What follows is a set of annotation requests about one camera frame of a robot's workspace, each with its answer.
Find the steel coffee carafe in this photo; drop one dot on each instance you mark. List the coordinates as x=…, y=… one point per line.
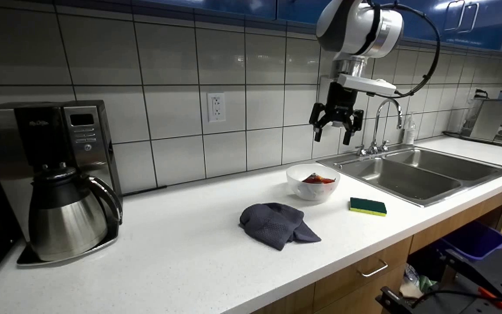
x=70, y=213

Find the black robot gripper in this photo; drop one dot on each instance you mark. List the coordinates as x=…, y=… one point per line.
x=339, y=106

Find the black coffee maker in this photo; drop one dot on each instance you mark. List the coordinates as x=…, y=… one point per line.
x=49, y=136

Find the wooden drawer fronts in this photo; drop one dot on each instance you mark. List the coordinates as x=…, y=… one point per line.
x=353, y=289

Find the blue upper cabinets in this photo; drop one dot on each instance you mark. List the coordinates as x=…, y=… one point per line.
x=461, y=22

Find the green yellow sponge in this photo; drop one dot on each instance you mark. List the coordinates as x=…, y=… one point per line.
x=367, y=206

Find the stainless double sink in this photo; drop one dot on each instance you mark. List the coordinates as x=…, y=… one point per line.
x=417, y=174

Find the clear soap bottle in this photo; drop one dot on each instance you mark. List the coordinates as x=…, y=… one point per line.
x=410, y=131

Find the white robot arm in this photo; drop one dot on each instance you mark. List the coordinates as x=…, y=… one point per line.
x=354, y=31

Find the chrome sink faucet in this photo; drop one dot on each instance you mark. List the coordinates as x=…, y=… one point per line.
x=389, y=111

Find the orange snack packet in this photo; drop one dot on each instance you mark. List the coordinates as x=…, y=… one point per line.
x=318, y=178

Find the blue plastic bin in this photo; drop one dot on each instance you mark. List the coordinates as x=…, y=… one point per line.
x=473, y=240

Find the silver espresso machine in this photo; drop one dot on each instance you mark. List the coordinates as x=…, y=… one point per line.
x=483, y=120

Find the clear plastic bowl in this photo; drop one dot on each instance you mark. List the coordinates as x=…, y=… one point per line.
x=312, y=192

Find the white wall outlet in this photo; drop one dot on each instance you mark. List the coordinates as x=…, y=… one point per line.
x=217, y=106

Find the dark grey cloth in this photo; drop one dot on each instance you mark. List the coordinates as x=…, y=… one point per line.
x=276, y=225

